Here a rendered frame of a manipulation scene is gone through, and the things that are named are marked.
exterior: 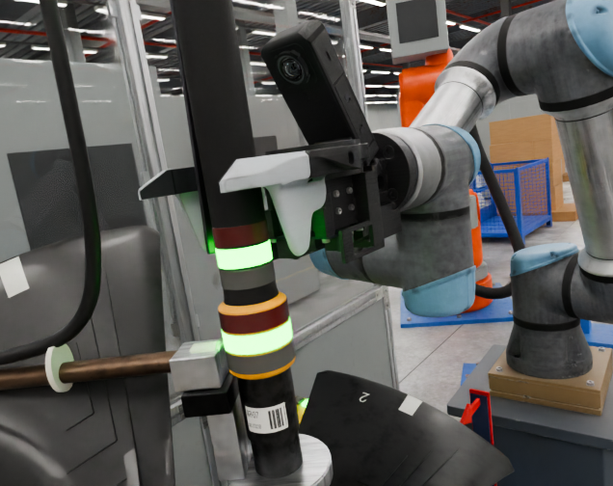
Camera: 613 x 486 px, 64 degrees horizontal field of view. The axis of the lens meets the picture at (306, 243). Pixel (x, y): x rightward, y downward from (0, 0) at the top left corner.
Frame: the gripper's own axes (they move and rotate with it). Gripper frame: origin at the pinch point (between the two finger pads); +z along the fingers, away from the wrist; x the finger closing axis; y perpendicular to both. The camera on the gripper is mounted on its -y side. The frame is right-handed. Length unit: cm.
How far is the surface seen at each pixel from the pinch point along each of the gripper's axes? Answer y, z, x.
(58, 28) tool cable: -9.2, 2.3, 6.7
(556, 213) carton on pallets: 131, -772, 155
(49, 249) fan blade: 4.5, 0.3, 19.6
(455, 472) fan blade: 30.4, -21.1, -4.0
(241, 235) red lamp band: 3.8, -1.7, -1.4
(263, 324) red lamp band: 9.2, -1.8, -2.0
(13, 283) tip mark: 6.5, 3.4, 20.0
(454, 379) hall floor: 148, -253, 101
